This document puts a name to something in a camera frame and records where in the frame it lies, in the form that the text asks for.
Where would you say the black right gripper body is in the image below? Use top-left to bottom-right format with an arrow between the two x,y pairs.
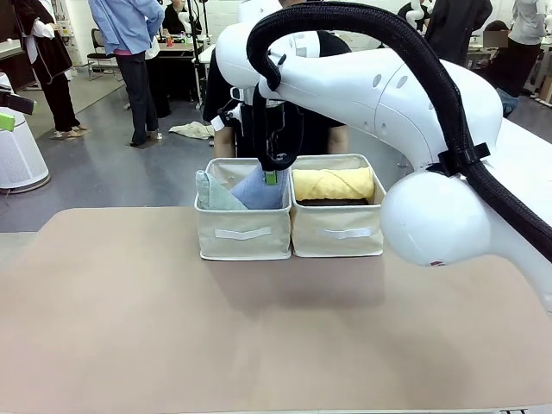
257,123 -> 302,173

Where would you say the lavender blue cone-folded towel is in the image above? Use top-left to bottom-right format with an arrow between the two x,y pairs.
228,167 -> 289,210

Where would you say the yellow towel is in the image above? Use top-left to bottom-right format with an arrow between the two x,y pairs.
292,166 -> 375,202

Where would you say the pale teal triangle-folded towel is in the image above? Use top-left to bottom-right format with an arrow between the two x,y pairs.
195,169 -> 250,211

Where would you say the dark grey towel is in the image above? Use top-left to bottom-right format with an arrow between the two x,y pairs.
296,197 -> 372,205

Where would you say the person's right forearm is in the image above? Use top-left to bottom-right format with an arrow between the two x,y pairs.
213,124 -> 237,159

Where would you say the person's left forearm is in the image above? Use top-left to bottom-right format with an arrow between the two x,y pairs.
328,124 -> 349,154

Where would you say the person in black t-shirt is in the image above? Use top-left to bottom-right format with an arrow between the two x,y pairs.
202,29 -> 351,159

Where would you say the wooden counter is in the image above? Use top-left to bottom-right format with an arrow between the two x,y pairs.
0,37 -> 38,90

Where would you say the bystander in black vest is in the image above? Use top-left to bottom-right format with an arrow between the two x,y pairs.
12,0 -> 90,140

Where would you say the cream fabric bin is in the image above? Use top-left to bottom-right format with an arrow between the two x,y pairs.
287,153 -> 388,259
193,156 -> 293,261

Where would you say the cream cloth on floor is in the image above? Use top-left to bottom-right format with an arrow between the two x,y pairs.
167,122 -> 216,141

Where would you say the black office chair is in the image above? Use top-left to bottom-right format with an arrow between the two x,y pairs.
85,27 -> 125,83

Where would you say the black metal stand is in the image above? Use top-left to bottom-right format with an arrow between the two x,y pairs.
191,0 -> 207,111

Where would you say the bystander in blue shirt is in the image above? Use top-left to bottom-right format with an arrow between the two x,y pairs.
88,0 -> 166,147

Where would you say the seated bystander in black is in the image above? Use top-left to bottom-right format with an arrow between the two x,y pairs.
163,0 -> 193,35

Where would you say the bystander with orange trousers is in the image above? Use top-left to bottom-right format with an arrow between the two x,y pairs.
424,0 -> 493,66

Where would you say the seated dark-haired bystander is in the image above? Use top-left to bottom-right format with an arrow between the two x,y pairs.
482,19 -> 545,118

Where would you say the bystander in grey shirt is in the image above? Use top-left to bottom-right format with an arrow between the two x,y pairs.
511,0 -> 552,47

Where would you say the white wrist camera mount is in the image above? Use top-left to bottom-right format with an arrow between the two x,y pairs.
210,85 -> 249,130

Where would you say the black braided cable sleeve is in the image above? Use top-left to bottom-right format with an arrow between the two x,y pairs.
246,9 -> 552,268

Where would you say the black velcro cable strap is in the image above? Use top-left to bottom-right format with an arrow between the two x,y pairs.
438,144 -> 491,177

